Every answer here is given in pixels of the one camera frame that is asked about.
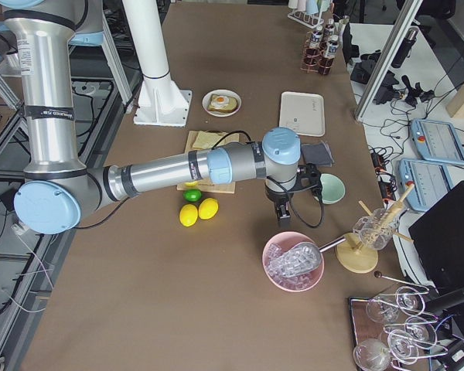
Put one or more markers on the green lime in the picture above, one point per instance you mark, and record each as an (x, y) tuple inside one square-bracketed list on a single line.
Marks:
[(192, 195)]

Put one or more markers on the black laptop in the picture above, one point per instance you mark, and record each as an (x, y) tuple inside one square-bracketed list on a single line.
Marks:
[(439, 239)]

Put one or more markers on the bread slice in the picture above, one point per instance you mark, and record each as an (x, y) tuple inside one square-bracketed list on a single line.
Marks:
[(231, 107), (206, 139)]

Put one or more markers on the tea bottle back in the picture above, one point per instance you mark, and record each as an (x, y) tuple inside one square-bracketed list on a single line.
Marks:
[(328, 32)]

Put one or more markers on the wine glass rack tray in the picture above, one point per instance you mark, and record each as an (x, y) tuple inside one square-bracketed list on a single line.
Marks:
[(392, 331)]

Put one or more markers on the cream rabbit serving tray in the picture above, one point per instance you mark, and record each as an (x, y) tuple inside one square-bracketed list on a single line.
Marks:
[(303, 113)]

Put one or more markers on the white round plate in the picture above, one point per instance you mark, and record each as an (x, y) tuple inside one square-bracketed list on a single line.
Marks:
[(207, 97)]

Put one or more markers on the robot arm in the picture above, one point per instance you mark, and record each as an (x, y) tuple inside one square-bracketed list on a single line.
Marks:
[(59, 189)]

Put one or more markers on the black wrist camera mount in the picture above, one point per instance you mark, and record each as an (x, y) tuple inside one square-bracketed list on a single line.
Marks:
[(308, 177)]

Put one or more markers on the metal ice scoop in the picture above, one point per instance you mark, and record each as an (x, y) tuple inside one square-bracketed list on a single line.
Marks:
[(303, 258)]

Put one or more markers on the grey folded cloth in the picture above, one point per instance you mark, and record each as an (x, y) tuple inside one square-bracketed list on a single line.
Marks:
[(318, 154)]

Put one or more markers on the teach pendant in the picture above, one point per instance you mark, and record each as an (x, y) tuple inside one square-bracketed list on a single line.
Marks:
[(437, 141), (432, 181)]

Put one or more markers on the whole lemon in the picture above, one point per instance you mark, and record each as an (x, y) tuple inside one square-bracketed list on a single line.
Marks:
[(208, 208), (188, 215)]

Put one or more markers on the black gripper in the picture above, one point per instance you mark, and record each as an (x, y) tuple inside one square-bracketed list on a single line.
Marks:
[(278, 198)]

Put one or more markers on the fried egg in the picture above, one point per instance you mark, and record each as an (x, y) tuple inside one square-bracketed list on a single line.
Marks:
[(219, 101)]

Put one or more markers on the wooden cutting board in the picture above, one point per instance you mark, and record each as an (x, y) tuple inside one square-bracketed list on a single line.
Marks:
[(205, 185)]

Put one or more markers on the copper wire bottle rack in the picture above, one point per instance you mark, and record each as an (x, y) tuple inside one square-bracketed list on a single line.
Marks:
[(315, 68)]

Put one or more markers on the tea bottle right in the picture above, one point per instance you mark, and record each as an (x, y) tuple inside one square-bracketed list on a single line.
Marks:
[(329, 54)]

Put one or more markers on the wooden cup stand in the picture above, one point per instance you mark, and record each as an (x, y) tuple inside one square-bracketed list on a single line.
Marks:
[(356, 257)]

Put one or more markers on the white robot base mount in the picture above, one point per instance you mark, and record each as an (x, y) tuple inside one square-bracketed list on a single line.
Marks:
[(160, 101)]

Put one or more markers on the whole lemon lower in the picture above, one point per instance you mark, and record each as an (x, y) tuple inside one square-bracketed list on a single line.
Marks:
[(188, 215)]

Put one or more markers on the glass mug on stand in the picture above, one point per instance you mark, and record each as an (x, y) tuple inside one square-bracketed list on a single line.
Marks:
[(376, 230)]

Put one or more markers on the teach pendant upper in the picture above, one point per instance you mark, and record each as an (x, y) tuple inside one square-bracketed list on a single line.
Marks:
[(437, 141)]

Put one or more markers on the whole lemon upper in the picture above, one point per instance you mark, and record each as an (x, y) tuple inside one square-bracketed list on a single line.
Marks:
[(208, 208)]

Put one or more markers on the mint green bowl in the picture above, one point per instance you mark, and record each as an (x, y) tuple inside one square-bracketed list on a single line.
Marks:
[(333, 189)]

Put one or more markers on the tea bottle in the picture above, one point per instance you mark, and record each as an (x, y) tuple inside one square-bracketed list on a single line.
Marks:
[(328, 32), (329, 54), (312, 51)]

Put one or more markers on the teach pendant lower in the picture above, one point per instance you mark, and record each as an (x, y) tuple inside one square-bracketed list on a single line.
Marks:
[(432, 181)]

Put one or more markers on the tea bottle front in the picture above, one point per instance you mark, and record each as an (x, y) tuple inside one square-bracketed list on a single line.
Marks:
[(312, 51)]

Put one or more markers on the pink ice bowl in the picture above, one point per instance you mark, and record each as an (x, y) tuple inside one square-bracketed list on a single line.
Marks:
[(281, 243)]

